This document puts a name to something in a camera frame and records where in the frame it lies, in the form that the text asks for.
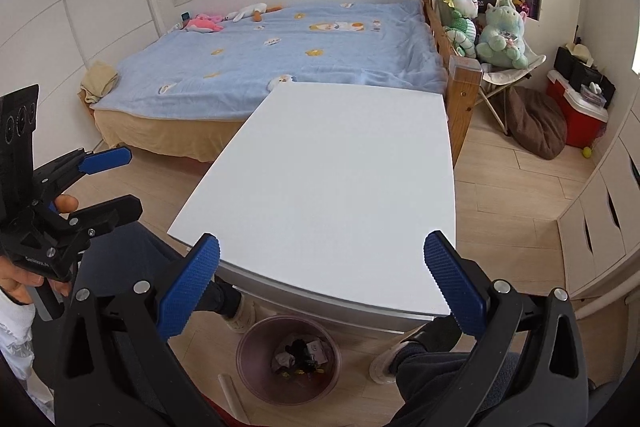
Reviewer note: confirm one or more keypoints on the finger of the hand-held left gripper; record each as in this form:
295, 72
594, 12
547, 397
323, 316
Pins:
120, 209
107, 159

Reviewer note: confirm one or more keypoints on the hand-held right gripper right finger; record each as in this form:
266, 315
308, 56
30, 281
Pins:
452, 287

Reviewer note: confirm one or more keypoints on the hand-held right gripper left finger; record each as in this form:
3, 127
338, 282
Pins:
192, 287

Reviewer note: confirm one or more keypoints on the pink translucent trash bin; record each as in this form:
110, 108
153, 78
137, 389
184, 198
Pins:
260, 387

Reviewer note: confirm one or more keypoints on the person's left forearm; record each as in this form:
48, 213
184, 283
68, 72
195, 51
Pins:
15, 332

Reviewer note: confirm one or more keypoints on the person's left hand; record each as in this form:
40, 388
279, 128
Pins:
12, 282

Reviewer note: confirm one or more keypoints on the beige slipper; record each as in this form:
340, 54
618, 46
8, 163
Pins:
245, 314

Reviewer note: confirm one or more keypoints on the bed with beige skirt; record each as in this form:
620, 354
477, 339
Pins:
165, 137

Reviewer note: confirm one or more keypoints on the beige folded cloth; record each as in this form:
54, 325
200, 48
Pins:
100, 79

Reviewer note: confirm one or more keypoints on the person's right leg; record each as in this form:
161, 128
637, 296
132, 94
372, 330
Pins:
430, 372

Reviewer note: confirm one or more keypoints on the white rod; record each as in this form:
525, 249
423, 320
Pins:
232, 397

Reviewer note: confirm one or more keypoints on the white table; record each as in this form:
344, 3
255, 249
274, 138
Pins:
320, 297

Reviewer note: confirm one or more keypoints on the white curved pipe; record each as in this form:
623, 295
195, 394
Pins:
605, 302

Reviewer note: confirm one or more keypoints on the pink plush toy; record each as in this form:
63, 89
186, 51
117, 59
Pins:
202, 23

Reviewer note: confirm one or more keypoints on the white drawer cabinet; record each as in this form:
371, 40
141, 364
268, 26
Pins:
600, 207

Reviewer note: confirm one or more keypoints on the person's white patterned garment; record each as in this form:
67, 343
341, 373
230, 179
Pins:
42, 402

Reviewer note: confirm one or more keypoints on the brown beanbag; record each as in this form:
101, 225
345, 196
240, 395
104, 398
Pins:
537, 124

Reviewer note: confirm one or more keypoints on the red cooler box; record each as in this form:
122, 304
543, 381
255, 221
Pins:
575, 127

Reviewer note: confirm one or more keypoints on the white goose plush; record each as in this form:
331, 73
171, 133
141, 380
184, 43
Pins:
250, 12

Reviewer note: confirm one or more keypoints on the white folding chair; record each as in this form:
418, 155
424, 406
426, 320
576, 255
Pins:
500, 77

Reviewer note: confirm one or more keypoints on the blue printed blanket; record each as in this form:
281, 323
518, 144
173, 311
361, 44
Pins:
325, 52

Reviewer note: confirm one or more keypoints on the black bag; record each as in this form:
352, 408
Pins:
567, 67

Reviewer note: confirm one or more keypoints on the mint unicorn plush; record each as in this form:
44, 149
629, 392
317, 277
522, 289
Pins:
502, 34

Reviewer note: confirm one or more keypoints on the green dragon plush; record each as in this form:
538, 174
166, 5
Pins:
462, 27

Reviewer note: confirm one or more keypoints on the cream soft item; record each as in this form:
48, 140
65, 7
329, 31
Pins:
580, 52

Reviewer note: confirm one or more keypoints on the black cardboard box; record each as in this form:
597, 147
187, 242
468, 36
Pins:
485, 3

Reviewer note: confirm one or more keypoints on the dark purple book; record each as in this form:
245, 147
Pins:
531, 3

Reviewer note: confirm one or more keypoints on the wooden bed rail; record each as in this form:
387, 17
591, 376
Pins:
462, 117

